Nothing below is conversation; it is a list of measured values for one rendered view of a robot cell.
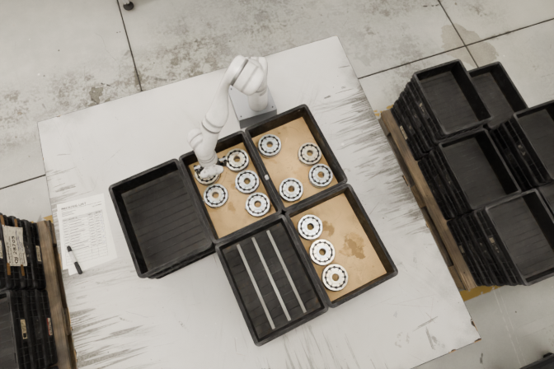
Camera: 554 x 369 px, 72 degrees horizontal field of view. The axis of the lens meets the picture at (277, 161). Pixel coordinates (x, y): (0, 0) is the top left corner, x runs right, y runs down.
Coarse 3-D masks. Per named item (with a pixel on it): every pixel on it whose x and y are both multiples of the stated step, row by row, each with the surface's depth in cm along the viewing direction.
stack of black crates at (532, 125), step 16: (528, 112) 209; (544, 112) 216; (496, 128) 219; (512, 128) 209; (528, 128) 213; (544, 128) 213; (496, 144) 223; (512, 144) 211; (528, 144) 200; (544, 144) 210; (512, 160) 216; (528, 160) 204; (544, 160) 206; (528, 176) 208; (544, 176) 198
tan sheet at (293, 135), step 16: (288, 128) 173; (304, 128) 173; (256, 144) 170; (288, 144) 171; (272, 160) 168; (288, 160) 168; (320, 160) 169; (272, 176) 166; (288, 176) 166; (304, 176) 166; (320, 176) 166; (304, 192) 164
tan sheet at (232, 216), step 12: (240, 144) 170; (192, 168) 166; (252, 168) 167; (228, 180) 165; (228, 192) 163; (264, 192) 163; (228, 204) 161; (240, 204) 162; (216, 216) 160; (228, 216) 160; (240, 216) 160; (264, 216) 160; (216, 228) 158; (228, 228) 158; (240, 228) 158
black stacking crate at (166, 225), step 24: (168, 168) 161; (120, 192) 161; (144, 192) 163; (168, 192) 163; (144, 216) 160; (168, 216) 160; (192, 216) 160; (144, 240) 156; (168, 240) 156; (192, 240) 157; (144, 264) 152
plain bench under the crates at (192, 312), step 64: (320, 64) 199; (64, 128) 185; (128, 128) 186; (192, 128) 186; (64, 192) 175; (384, 192) 178; (128, 256) 167; (128, 320) 158; (192, 320) 159; (320, 320) 159; (384, 320) 160; (448, 320) 160
